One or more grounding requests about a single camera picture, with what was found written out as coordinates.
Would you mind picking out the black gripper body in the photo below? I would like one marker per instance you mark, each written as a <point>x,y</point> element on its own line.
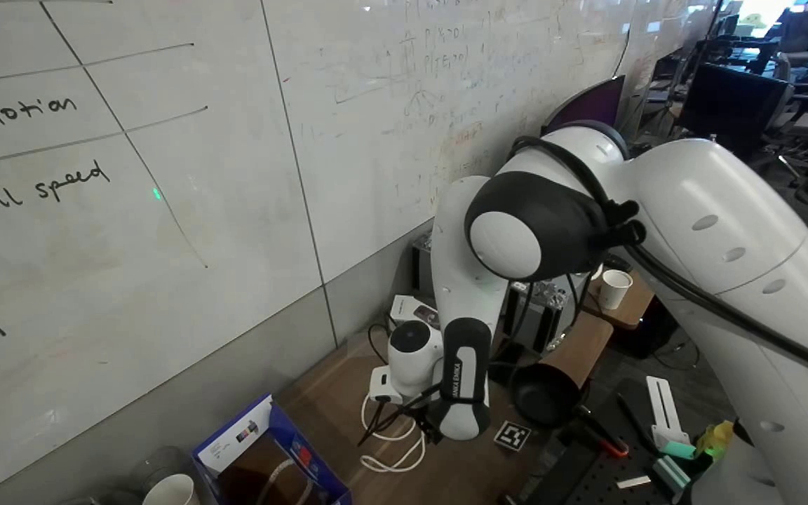
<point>413,402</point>

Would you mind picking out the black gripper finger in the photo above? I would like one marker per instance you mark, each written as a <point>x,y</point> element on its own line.
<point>376,424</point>
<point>413,427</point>

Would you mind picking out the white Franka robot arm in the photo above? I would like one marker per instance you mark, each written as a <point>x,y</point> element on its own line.
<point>721,242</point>

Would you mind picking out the small white product box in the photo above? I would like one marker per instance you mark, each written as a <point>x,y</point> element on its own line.
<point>407,308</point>

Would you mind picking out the blue cardboard snack box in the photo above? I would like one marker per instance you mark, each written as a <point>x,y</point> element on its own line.
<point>236,437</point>

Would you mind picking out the brown cardboard box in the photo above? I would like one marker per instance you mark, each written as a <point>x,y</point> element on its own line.
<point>576,353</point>

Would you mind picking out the black white fiducial marker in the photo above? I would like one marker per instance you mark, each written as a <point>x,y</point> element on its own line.
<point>512,437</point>

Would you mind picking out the black pan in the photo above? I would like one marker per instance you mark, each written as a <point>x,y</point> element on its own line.
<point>545,398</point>

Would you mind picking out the black breadboard plate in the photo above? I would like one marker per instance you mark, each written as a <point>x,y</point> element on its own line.
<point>591,480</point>

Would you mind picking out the white paper cup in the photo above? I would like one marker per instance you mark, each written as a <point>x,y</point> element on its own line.
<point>172,493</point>

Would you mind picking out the paper coffee cup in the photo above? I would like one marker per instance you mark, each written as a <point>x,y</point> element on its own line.
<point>616,290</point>

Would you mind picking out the teal plastic tool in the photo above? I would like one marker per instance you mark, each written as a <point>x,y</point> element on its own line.
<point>674,473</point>

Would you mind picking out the yellow green object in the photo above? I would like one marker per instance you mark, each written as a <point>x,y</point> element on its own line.
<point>713,440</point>

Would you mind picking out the whiteboard with orange formulas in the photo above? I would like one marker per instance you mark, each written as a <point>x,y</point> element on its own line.
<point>406,95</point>

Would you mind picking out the whiteboard with black table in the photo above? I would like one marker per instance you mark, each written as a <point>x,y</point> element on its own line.
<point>96,282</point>

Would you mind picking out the purple chair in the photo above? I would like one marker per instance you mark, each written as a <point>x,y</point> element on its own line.
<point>595,104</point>

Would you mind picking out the black office chair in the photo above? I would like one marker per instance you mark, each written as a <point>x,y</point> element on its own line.
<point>731,103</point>

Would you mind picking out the white plastic bracket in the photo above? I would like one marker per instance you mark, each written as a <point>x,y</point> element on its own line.
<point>667,412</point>

